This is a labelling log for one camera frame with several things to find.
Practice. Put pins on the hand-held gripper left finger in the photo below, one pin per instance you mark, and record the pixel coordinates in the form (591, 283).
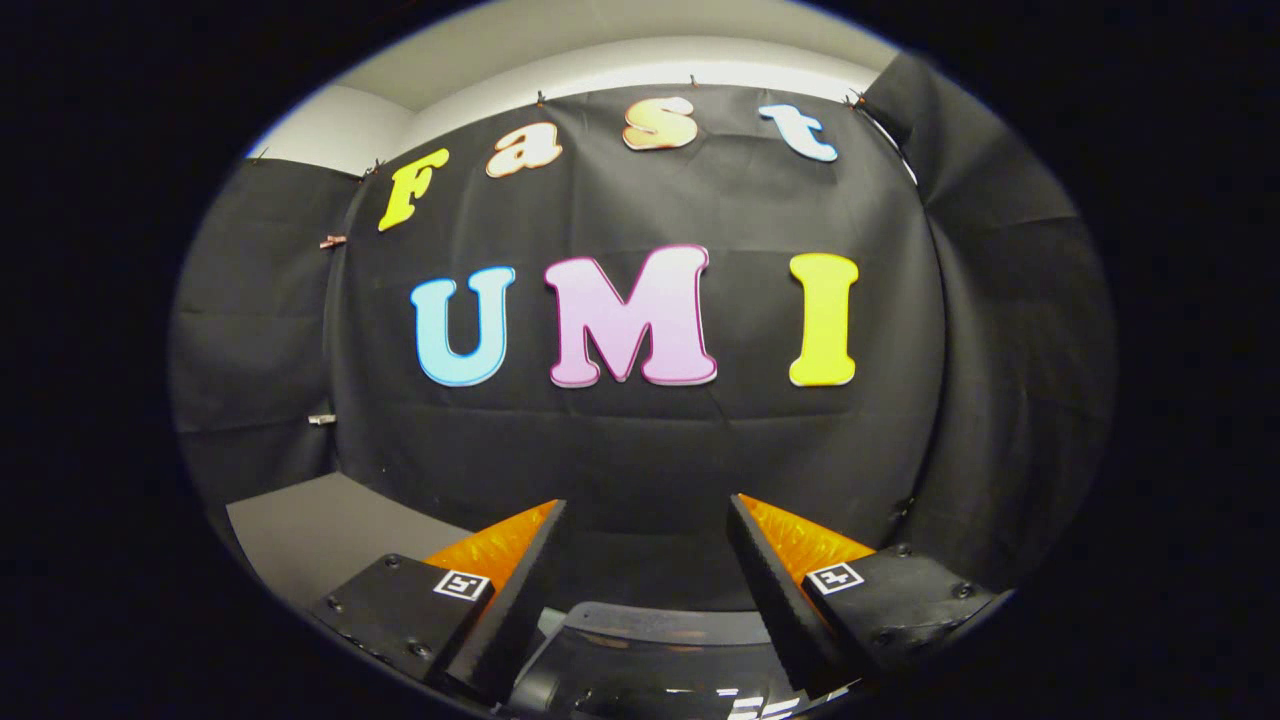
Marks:
(515, 600)

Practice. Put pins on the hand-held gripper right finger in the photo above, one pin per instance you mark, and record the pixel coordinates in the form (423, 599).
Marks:
(775, 595)

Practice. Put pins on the grey washing machine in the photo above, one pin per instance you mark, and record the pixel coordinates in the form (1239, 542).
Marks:
(548, 628)

